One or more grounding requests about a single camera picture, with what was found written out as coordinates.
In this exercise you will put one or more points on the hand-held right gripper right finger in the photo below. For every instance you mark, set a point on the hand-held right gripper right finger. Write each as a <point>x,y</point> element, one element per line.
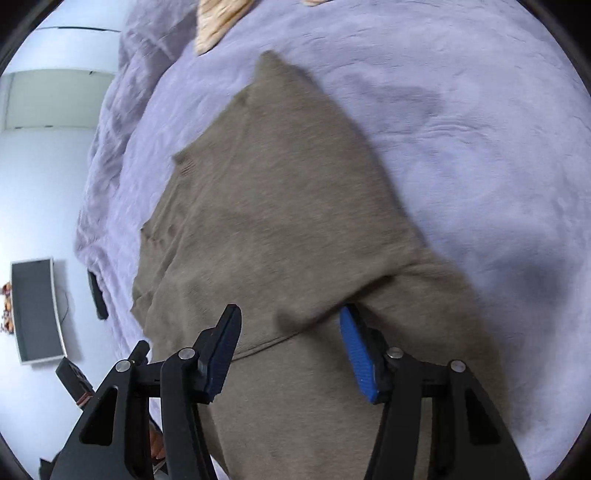
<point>360,355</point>

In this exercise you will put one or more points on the lavender fleece blanket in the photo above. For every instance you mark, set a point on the lavender fleece blanket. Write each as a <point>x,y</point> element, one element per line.
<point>461,138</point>

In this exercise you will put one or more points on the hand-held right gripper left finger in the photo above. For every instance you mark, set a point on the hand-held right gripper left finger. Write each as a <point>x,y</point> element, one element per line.
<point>222,360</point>

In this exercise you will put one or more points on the flat screen television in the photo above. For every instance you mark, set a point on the flat screen television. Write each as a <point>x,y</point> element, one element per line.
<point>34,309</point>

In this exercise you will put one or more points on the olive brown knit sweater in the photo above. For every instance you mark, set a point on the olive brown knit sweater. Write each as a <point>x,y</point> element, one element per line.
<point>277,207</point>

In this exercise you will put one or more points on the beige striped garment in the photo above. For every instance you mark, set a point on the beige striped garment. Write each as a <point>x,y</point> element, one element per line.
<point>212,27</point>

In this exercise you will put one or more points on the white wardrobe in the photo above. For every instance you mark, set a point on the white wardrobe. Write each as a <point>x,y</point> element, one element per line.
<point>60,87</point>

